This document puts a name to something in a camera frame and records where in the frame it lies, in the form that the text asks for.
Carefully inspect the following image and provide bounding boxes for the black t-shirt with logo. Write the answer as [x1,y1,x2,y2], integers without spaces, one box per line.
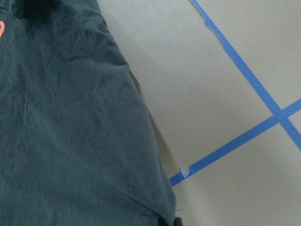
[0,0,182,226]

